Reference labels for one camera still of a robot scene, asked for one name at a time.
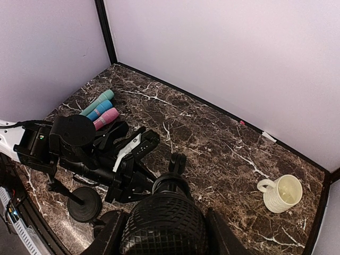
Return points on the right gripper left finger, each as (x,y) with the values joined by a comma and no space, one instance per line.
(108,232)

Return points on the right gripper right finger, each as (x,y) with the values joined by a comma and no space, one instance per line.
(221,239)

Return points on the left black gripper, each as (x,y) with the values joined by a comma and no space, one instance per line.
(132,182)

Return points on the pink microphone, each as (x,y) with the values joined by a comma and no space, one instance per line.
(106,118)

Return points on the blue microphone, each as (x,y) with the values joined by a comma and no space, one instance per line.
(99,110)

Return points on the mint green microphone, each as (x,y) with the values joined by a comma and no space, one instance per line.
(106,95)

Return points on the black mic stand blue mic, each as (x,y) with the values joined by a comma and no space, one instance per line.
(104,139)

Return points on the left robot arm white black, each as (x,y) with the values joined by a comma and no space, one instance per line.
(111,157)

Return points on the beige mug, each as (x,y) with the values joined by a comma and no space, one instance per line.
(282,194)

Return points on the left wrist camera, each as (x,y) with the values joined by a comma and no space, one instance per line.
(140,145)

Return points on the white slotted cable duct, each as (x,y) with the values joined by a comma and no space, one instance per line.
(26,234)

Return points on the right black frame post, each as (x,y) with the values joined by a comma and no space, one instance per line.
(334,176)

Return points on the black frame post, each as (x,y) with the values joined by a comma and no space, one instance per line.
(334,176)
(106,31)

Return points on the left black frame post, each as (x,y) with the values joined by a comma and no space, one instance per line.
(106,31)

